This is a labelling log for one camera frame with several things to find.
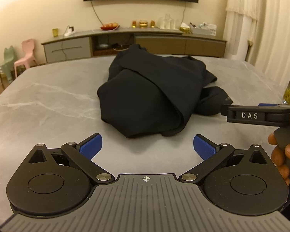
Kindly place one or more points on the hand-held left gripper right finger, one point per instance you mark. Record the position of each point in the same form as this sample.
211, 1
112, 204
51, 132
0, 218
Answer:
203, 147

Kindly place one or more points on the pink plastic chair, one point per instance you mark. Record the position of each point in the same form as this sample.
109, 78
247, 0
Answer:
26, 53

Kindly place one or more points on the grey television cabinet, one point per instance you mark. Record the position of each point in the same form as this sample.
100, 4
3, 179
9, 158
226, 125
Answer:
203, 46

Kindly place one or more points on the red fruit plate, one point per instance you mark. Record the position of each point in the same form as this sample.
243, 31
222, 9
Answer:
110, 26

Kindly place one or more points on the green plastic chair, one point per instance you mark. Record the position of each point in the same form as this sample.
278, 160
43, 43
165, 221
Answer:
7, 62

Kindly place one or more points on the gold tissue box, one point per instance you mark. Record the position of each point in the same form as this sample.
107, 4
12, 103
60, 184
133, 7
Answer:
185, 28

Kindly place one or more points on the white curtain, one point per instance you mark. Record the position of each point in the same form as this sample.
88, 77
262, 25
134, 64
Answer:
268, 17

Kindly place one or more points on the black garment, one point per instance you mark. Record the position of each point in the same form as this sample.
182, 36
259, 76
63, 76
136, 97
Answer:
147, 89

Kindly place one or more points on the yellow cup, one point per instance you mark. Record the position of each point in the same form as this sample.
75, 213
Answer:
55, 32

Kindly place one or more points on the white storage box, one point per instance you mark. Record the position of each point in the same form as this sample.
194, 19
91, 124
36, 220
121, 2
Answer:
204, 29

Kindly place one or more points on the white small appliance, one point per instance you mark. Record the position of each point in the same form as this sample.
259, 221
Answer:
69, 30

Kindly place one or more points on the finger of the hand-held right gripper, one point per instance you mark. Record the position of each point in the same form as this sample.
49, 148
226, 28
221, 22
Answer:
268, 104
224, 110

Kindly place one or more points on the clear glass cup set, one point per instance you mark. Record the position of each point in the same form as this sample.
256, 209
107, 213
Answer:
168, 21

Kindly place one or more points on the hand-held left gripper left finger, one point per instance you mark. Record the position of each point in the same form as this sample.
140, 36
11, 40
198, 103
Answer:
91, 146

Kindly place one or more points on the gold ornament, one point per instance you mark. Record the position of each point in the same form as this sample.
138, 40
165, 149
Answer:
152, 23
143, 24
134, 24

